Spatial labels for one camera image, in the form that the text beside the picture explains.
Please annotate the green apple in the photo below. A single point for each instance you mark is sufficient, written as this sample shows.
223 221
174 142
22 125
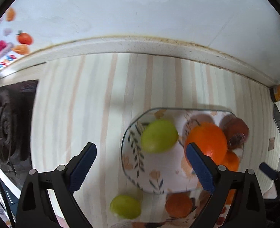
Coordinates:
159 136
125 207

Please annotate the brown mat label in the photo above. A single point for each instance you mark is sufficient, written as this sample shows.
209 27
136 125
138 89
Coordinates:
271 143

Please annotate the dark red apple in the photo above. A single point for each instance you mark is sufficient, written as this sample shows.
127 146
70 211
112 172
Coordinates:
235 130

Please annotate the floral ceramic fruit bowl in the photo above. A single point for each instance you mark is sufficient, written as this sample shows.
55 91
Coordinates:
166 172

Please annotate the dark shaded orange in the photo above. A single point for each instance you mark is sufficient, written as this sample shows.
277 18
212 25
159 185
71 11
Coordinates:
179 205

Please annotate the colourful wall sticker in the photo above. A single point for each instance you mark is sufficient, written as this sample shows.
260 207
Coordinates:
14 42

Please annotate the bright orange mandarin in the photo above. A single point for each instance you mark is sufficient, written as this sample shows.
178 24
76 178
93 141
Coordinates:
231 162

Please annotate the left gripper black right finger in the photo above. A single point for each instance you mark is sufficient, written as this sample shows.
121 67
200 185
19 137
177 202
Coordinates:
247 208

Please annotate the striped cat print table mat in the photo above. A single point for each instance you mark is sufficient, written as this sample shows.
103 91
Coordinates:
138 110

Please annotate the large orange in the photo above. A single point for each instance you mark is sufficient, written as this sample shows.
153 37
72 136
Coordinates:
210 139

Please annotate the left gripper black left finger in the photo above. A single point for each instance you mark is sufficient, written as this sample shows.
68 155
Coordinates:
35 208

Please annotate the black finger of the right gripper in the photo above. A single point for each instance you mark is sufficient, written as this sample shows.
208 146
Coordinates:
268 171

